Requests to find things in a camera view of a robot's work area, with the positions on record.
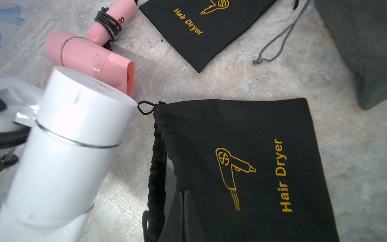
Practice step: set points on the pink hair dryer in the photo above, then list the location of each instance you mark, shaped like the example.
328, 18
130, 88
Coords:
92, 55

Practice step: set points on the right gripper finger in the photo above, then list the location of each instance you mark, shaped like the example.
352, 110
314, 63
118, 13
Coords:
183, 223

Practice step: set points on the black pouch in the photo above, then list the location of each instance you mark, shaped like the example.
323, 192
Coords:
253, 168
199, 30

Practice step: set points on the grey drawstring pouch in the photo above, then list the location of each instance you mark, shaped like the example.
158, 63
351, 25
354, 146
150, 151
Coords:
359, 29

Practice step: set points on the white hair dryer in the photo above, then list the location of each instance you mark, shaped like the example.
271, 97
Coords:
64, 139

